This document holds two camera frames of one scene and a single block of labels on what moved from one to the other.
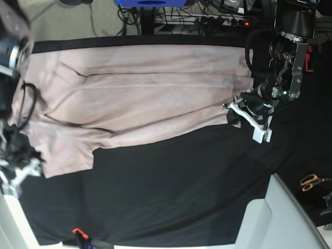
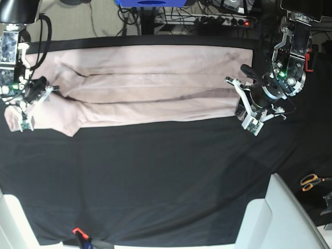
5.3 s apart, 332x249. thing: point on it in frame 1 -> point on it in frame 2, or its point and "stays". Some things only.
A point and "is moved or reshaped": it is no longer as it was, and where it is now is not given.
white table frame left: x=16 y=231 stays
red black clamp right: x=307 y=58 stays
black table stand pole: x=147 y=21 stays
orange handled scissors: x=308 y=181 stays
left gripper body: x=18 y=158 -> x=36 y=91
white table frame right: x=279 y=221 stays
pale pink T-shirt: x=85 y=98 is moved or reshaped
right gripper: x=256 y=107 -> x=259 y=99
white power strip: x=205 y=20 stays
